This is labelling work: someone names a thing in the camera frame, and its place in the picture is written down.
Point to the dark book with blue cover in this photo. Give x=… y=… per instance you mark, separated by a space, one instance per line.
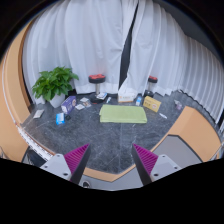
x=97 y=98

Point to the right red-topped stool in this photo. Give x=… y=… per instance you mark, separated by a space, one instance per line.
x=151 y=83

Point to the small blue packet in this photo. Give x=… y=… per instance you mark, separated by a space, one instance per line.
x=60 y=118

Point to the white plant pot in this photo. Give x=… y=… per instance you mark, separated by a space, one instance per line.
x=57 y=100

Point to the red-topped stool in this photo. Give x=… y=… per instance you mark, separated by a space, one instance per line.
x=97 y=80
x=151 y=83

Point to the white tissue box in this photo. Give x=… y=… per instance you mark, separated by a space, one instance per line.
x=126 y=96

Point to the white curtain panel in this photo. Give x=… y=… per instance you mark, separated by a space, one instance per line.
x=160 y=48
x=87 y=36

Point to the small purple wrapped item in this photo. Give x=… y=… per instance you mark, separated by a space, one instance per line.
x=178 y=105

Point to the green folded towel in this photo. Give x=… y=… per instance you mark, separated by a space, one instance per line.
x=122 y=114

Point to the white curtain right panel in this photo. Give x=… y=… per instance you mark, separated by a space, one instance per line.
x=160 y=48

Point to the white flat card left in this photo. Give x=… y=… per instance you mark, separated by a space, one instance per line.
x=38 y=113

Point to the small photo cards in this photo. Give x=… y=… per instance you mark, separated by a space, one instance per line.
x=83 y=103

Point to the green potted plant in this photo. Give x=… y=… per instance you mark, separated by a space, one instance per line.
x=54 y=83

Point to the yellow cardboard box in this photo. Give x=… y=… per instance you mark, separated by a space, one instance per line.
x=151 y=103

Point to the white curtain left panel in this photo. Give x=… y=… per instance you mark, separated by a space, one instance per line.
x=87 y=36

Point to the white marker pen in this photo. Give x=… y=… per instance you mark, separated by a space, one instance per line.
x=162 y=115

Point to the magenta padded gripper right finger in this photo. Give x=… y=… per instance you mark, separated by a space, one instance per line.
x=152 y=167

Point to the left red-topped stool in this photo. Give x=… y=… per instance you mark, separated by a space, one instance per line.
x=97 y=80

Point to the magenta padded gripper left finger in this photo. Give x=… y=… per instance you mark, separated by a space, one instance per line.
x=69 y=166

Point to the purple cardboard box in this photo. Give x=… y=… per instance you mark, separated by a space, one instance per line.
x=68 y=105

